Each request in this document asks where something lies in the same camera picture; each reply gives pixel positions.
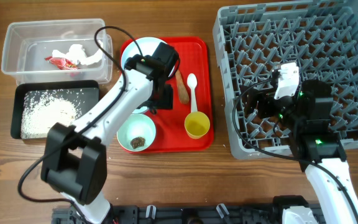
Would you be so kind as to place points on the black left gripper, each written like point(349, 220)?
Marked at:
point(166, 102)

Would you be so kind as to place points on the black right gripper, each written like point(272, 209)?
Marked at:
point(266, 98)

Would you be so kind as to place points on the brown sausage piece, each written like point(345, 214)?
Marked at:
point(182, 92)

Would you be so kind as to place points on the pale green bowl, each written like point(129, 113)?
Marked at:
point(136, 125)

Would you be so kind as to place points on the yellow plastic cup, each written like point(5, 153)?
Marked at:
point(197, 124)

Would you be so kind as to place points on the dark food lump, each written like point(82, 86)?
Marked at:
point(137, 142)

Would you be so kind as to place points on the light blue oval plate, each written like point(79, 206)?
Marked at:
point(138, 49)

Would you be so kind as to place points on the white napkin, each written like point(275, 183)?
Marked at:
point(77, 55)

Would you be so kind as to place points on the red snack wrapper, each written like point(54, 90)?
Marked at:
point(61, 63)

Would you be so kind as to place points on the white rice pile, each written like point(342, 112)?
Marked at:
point(44, 108)

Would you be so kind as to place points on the light blue rice bowl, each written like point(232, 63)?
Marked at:
point(141, 110)

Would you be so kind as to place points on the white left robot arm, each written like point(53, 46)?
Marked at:
point(74, 161)

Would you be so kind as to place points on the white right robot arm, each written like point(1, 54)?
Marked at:
point(317, 150)

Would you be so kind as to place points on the grey dishwasher rack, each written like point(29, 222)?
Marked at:
point(320, 36)

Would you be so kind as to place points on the clear plastic waste bin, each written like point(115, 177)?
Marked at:
point(28, 44)

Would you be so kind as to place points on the black waste tray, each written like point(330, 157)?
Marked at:
point(22, 89)

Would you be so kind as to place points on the white plastic spoon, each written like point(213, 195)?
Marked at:
point(192, 84)

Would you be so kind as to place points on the red serving tray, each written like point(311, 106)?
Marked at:
point(170, 124)

